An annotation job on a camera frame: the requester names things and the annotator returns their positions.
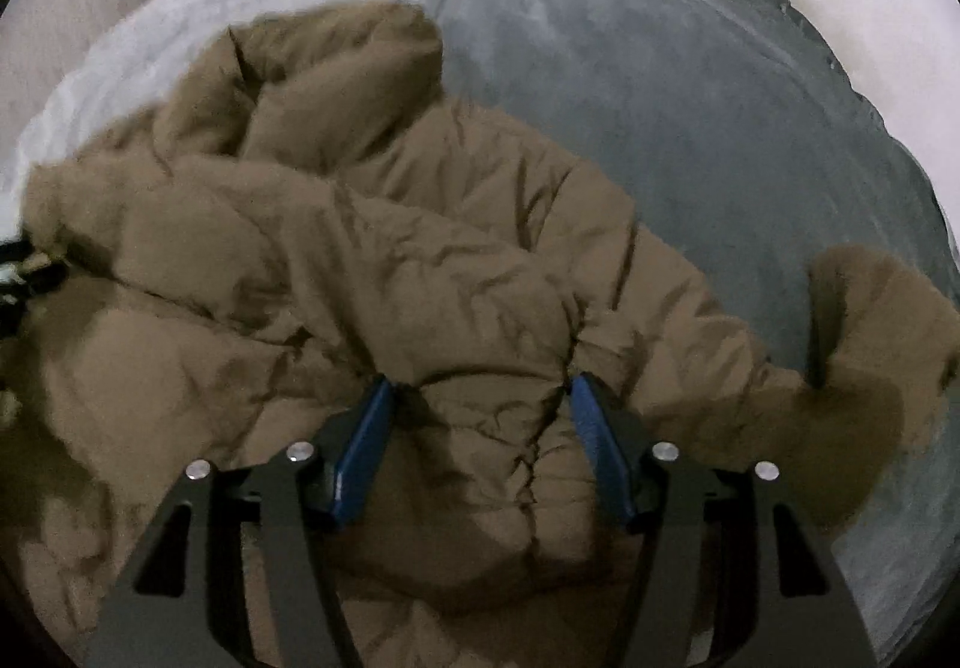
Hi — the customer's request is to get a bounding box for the brown puffy jacket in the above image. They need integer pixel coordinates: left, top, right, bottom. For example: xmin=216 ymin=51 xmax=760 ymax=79
xmin=2 ymin=2 xmax=958 ymax=666

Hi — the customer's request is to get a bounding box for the grey plush bed blanket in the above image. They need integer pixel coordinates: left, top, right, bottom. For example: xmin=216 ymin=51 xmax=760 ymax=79
xmin=2 ymin=0 xmax=958 ymax=666

